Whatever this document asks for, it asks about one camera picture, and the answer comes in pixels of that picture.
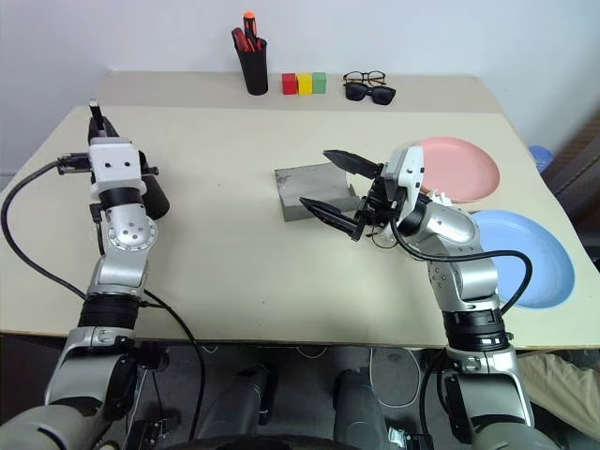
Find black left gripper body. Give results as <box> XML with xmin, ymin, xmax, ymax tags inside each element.
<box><xmin>55</xmin><ymin>134</ymin><xmax>159</xmax><ymax>178</ymax></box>

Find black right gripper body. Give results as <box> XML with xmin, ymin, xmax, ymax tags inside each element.
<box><xmin>353</xmin><ymin>161</ymin><xmax>407</xmax><ymax>236</ymax></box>

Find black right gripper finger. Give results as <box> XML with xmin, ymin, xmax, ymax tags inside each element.
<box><xmin>298</xmin><ymin>197</ymin><xmax>367</xmax><ymax>243</ymax></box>
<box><xmin>322</xmin><ymin>149</ymin><xmax>383</xmax><ymax>180</ymax></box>

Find thin-framed clear glasses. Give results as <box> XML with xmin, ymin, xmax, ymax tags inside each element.
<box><xmin>367</xmin><ymin>228</ymin><xmax>400</xmax><ymax>250</ymax></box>

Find brown-framed glasses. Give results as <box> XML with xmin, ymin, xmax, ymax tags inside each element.
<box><xmin>341</xmin><ymin>69</ymin><xmax>389</xmax><ymax>88</ymax></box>

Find black sunglasses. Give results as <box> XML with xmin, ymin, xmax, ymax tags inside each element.
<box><xmin>343</xmin><ymin>83</ymin><xmax>398</xmax><ymax>107</ymax></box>

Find pink plate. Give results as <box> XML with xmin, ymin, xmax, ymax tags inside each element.
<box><xmin>414</xmin><ymin>136</ymin><xmax>501</xmax><ymax>204</ymax></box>

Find tall black pen holder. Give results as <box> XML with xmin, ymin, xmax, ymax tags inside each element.
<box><xmin>236</xmin><ymin>39</ymin><xmax>270</xmax><ymax>97</ymax></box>

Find blue plate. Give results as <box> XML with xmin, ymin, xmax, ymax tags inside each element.
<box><xmin>468</xmin><ymin>209</ymin><xmax>577</xmax><ymax>311</ymax></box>

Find blue plastic container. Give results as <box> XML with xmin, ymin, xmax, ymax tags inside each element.
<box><xmin>528</xmin><ymin>144</ymin><xmax>555</xmax><ymax>175</ymax></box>

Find orange-tipped black tool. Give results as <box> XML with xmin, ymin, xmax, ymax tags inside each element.
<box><xmin>242</xmin><ymin>10</ymin><xmax>259</xmax><ymax>48</ymax></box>

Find dark rounded grey shape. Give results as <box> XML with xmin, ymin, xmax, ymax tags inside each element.
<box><xmin>194</xmin><ymin>364</ymin><xmax>278</xmax><ymax>440</ymax></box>
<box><xmin>331</xmin><ymin>368</ymin><xmax>391</xmax><ymax>450</ymax></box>

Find dark brown furniture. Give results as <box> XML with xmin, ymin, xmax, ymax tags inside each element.
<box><xmin>540</xmin><ymin>114</ymin><xmax>600</xmax><ymax>276</ymax></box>

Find beige cloth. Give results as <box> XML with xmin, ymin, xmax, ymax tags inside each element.
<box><xmin>514</xmin><ymin>350</ymin><xmax>600</xmax><ymax>435</ymax></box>

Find black box on floor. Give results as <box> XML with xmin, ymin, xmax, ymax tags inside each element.
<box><xmin>125</xmin><ymin>415</ymin><xmax>185</xmax><ymax>450</ymax></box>

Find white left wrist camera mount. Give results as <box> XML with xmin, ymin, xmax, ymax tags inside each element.
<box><xmin>87</xmin><ymin>137</ymin><xmax>147</xmax><ymax>196</ymax></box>

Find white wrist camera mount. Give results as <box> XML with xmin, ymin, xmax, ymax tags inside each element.
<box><xmin>87</xmin><ymin>137</ymin><xmax>147</xmax><ymax>196</ymax></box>
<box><xmin>378</xmin><ymin>145</ymin><xmax>428</xmax><ymax>221</ymax></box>

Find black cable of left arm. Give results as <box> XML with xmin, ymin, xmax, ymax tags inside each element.
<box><xmin>0</xmin><ymin>158</ymin><xmax>90</xmax><ymax>301</ymax></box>

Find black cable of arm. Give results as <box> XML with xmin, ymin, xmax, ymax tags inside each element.
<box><xmin>0</xmin><ymin>158</ymin><xmax>90</xmax><ymax>301</ymax></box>
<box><xmin>391</xmin><ymin>219</ymin><xmax>535</xmax><ymax>313</ymax></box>

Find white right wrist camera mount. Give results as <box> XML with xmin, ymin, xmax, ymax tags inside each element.
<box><xmin>378</xmin><ymin>145</ymin><xmax>428</xmax><ymax>221</ymax></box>

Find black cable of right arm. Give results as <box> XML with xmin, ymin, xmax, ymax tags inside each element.
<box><xmin>391</xmin><ymin>219</ymin><xmax>535</xmax><ymax>313</ymax></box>

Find white cable on floor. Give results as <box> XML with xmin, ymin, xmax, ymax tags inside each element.
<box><xmin>367</xmin><ymin>345</ymin><xmax>426</xmax><ymax>410</ymax></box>

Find thin black cable under table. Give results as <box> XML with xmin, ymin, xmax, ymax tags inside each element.
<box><xmin>138</xmin><ymin>288</ymin><xmax>207</xmax><ymax>442</ymax></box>

